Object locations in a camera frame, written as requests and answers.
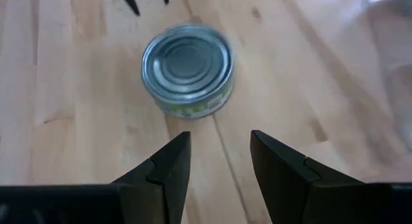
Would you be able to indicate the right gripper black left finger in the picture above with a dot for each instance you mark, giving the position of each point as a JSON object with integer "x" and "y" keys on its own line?
{"x": 161, "y": 192}

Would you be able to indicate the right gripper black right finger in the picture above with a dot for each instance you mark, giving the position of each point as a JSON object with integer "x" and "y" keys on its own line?
{"x": 289, "y": 192}

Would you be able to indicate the silver tin can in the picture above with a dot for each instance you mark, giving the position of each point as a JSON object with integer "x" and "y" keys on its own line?
{"x": 186, "y": 69}

